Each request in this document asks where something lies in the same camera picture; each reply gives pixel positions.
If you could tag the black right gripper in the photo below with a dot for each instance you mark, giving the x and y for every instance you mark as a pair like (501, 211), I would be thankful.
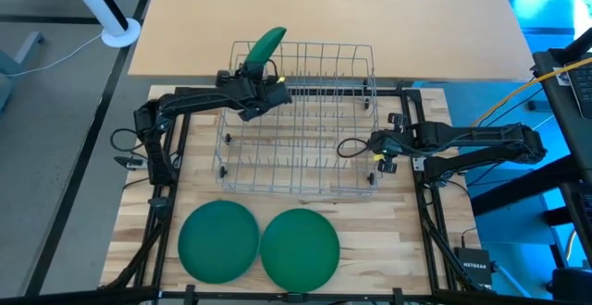
(393, 142)

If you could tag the grey furniture leg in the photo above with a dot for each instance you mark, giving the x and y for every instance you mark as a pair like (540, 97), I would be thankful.
(30, 46)

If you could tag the black Netgear switch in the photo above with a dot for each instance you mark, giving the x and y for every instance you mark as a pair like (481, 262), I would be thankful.
(474, 268)

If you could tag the black aluminium frame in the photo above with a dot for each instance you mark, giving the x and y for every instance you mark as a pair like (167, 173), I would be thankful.
(296, 297)

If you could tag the white tower fan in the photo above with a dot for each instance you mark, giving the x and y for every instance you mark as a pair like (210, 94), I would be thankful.
(99, 4)

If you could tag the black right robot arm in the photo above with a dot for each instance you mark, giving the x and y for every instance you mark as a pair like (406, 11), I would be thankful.
(485, 136)

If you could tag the green round plate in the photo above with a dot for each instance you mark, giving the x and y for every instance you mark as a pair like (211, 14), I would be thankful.
(266, 44)
(299, 249)
(217, 242)

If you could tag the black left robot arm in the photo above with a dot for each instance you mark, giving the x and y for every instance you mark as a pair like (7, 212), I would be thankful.
(194, 99)

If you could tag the light wooden desk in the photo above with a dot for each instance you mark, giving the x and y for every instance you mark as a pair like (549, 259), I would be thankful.
(324, 9)

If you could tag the black rounded case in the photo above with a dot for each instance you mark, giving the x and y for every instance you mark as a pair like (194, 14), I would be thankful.
(571, 286)

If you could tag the black laptop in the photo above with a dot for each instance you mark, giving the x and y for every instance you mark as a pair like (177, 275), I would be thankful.
(583, 92)

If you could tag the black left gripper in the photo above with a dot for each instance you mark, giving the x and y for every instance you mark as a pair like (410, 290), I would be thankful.
(259, 94)

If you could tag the black side table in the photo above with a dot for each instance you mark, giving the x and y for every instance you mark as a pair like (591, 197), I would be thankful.
(555, 106)

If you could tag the white metal bracket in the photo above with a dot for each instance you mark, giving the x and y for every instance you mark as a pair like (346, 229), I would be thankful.
(418, 163)

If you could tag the grey metal clamp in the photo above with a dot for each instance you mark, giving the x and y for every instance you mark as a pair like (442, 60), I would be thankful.
(129, 162)

